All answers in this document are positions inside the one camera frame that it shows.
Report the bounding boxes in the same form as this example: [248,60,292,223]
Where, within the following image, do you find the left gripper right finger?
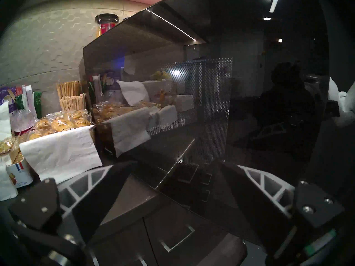
[219,160,346,262]

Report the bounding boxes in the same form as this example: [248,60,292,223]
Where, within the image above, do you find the white red sachet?
[22,85,38,119]

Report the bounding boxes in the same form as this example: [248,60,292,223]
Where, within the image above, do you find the green sachet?
[33,91,42,119]

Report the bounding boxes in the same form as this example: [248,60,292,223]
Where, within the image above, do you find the snack jar red label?
[95,14,120,38]

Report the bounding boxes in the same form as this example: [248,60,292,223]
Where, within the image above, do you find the large clear madeleine bag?
[33,110,93,135]

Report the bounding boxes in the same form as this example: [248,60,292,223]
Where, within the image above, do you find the white box French flag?
[6,157,34,189]

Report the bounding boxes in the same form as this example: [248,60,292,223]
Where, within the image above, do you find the clear plastic bag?
[11,109,35,131]

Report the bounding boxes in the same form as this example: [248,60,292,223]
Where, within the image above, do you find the purple snack packet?
[0,86,17,113]

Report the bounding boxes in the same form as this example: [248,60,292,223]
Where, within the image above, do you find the black glass microwave door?
[83,0,330,245]

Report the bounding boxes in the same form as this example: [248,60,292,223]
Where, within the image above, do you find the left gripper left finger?
[8,161,138,245]

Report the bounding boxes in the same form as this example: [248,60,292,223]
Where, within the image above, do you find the white paper napkin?
[19,125,103,184]
[0,159,18,201]
[0,101,11,141]

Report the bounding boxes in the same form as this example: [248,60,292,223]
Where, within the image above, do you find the small wrapped cake packets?
[0,136,26,164]

